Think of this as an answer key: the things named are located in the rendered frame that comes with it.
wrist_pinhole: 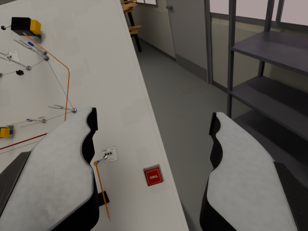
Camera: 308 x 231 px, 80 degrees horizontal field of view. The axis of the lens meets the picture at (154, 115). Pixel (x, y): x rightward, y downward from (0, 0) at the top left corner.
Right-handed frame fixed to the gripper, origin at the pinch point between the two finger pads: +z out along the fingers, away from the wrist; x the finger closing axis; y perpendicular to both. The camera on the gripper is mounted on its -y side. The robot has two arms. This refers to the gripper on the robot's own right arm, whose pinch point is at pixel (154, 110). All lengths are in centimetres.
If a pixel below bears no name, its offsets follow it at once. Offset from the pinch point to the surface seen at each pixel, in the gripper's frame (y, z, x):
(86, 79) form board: 18, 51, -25
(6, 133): 31, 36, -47
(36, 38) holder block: 6, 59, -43
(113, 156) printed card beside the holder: 39, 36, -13
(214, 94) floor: 104, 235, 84
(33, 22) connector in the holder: 1, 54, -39
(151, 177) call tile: 42, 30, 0
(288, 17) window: 1, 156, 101
